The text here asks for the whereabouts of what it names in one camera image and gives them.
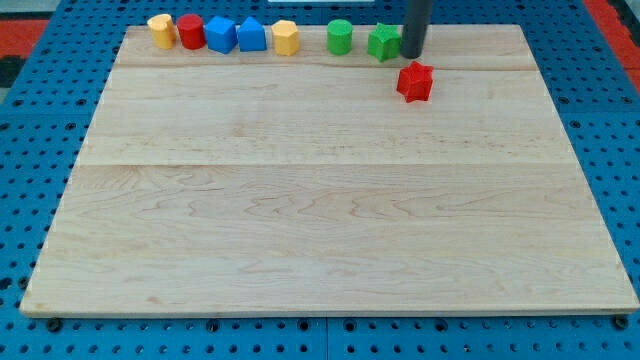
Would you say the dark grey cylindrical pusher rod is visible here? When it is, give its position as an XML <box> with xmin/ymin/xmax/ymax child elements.
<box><xmin>400</xmin><ymin>0</ymin><xmax>434</xmax><ymax>59</ymax></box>

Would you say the green star block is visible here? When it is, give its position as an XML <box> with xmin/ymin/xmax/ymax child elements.
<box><xmin>367</xmin><ymin>23</ymin><xmax>401</xmax><ymax>62</ymax></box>

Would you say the red star block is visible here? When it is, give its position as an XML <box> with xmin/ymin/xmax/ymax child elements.
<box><xmin>396</xmin><ymin>61</ymin><xmax>434</xmax><ymax>103</ymax></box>

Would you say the green cylinder block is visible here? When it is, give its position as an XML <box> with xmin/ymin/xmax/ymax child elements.
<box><xmin>327</xmin><ymin>19</ymin><xmax>353</xmax><ymax>56</ymax></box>

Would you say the yellow hexagon block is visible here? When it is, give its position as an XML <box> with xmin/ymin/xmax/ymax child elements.
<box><xmin>271</xmin><ymin>20</ymin><xmax>300</xmax><ymax>56</ymax></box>

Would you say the blue pentagon block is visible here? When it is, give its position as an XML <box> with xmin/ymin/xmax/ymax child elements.
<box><xmin>237</xmin><ymin>16</ymin><xmax>267</xmax><ymax>52</ymax></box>

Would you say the blue cube block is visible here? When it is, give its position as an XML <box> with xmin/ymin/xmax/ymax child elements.
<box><xmin>204</xmin><ymin>16</ymin><xmax>238</xmax><ymax>54</ymax></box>

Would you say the red cylinder block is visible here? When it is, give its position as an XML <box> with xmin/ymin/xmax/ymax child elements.
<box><xmin>177</xmin><ymin>14</ymin><xmax>206</xmax><ymax>50</ymax></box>

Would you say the wooden board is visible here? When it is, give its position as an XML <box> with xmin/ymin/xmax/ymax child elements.
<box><xmin>20</xmin><ymin>25</ymin><xmax>639</xmax><ymax>318</ymax></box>

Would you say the yellow heart block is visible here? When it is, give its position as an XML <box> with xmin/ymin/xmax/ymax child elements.
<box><xmin>147</xmin><ymin>13</ymin><xmax>176</xmax><ymax>50</ymax></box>

